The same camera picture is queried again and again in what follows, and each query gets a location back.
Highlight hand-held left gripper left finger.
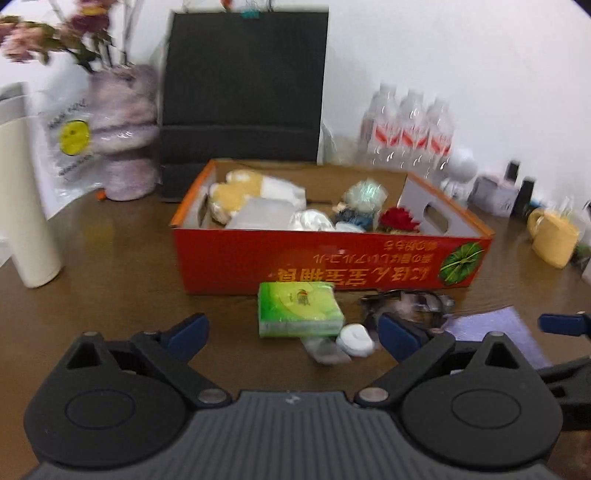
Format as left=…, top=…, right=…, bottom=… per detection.
left=65, top=313, right=232, bottom=409

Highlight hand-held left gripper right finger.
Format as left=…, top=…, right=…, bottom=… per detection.
left=355, top=313, right=533, bottom=409

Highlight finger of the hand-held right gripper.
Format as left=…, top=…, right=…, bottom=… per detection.
left=538, top=312, right=591, bottom=336
left=536, top=356, right=591, bottom=401

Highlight black-rimmed glasses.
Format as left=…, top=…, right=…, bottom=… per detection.
left=359, top=290, right=456, bottom=331

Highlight small white cap object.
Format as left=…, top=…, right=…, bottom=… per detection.
left=300, top=322, right=375, bottom=366

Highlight purple fabric pouch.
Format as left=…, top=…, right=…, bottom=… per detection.
left=442, top=306, right=550, bottom=370

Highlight green tissue pack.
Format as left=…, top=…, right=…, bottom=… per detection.
left=257, top=281, right=345, bottom=339

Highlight red cardboard box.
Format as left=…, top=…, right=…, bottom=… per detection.
left=169, top=159, right=495, bottom=296

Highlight red rose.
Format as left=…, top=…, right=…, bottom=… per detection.
left=378, top=206, right=422, bottom=234

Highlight blue snack wrapper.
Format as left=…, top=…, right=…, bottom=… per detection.
left=333, top=202, right=375, bottom=232

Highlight white plastic bag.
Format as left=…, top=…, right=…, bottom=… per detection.
left=290, top=208, right=336, bottom=232

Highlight clear plastic container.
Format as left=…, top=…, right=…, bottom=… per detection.
left=224, top=197, right=302, bottom=231

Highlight iridescent plastic bag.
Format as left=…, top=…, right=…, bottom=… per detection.
left=342, top=179, right=388, bottom=213

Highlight tan and white plush toy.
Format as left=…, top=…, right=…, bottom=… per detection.
left=207, top=169, right=306, bottom=228

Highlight wooden desktop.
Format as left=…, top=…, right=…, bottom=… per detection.
left=0, top=182, right=591, bottom=472

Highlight yellow mug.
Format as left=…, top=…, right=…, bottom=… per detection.
left=527, top=207, right=581, bottom=269

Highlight white tin box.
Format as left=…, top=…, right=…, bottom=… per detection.
left=468, top=174, right=520, bottom=218

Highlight white round speaker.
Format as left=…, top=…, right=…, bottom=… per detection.
left=438, top=147, right=479, bottom=199

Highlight glass cup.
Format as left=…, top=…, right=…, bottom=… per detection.
left=320, top=121, right=370, bottom=167

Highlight clear water bottle red label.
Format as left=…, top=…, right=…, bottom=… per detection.
left=422, top=97, right=456, bottom=180
left=359, top=82, right=400, bottom=172
left=394, top=89, right=431, bottom=175

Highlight purple ceramic vase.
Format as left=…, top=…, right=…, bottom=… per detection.
left=87, top=64, right=160, bottom=202

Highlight white thermos bottle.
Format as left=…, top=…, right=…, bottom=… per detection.
left=0, top=82, right=64, bottom=289

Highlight smiley face plastic bag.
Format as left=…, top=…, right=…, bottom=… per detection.
left=29, top=89, right=110, bottom=219

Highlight black paper bag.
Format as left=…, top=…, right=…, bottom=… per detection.
left=158, top=9, right=330, bottom=204

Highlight dried flowers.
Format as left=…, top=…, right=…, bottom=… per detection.
left=0, top=0, right=136, bottom=75

